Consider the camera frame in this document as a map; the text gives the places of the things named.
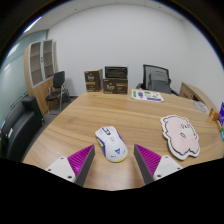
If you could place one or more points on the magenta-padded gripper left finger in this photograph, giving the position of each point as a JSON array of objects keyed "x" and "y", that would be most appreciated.
[{"x": 80, "y": 160}]

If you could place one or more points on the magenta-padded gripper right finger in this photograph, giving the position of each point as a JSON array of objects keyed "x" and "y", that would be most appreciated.
[{"x": 150, "y": 160}]

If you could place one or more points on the white blue yellow computer mouse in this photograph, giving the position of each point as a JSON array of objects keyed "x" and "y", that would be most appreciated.
[{"x": 111, "y": 145}]

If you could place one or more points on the pink pig-shaped mouse pad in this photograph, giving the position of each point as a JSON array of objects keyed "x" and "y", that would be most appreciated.
[{"x": 181, "y": 135}]

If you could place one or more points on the white sticker sheet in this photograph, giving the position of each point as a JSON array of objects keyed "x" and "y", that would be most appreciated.
[{"x": 146, "y": 95}]

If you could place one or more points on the black leather sofa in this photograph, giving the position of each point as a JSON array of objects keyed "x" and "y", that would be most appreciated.
[{"x": 18, "y": 128}]

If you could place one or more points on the teal card package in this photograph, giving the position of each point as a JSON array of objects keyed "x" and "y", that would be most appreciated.
[{"x": 222, "y": 133}]

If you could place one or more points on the tall brown cardboard box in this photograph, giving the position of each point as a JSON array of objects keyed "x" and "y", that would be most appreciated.
[{"x": 92, "y": 80}]

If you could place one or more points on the black mesh office chair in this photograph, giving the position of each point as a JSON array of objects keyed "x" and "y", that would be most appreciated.
[{"x": 157, "y": 80}]

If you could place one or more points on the wooden side desk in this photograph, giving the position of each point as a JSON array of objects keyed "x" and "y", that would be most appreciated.
[{"x": 195, "y": 93}]

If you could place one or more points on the black visitor chair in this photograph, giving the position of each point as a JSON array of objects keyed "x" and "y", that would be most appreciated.
[{"x": 58, "y": 80}]

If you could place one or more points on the wooden shelf unit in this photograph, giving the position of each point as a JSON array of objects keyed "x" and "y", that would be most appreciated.
[{"x": 38, "y": 86}]

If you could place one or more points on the purple card package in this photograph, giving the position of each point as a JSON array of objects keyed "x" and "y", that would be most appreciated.
[{"x": 221, "y": 115}]

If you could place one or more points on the black cardboard box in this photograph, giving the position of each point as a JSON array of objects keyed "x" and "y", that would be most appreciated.
[{"x": 116, "y": 72}]

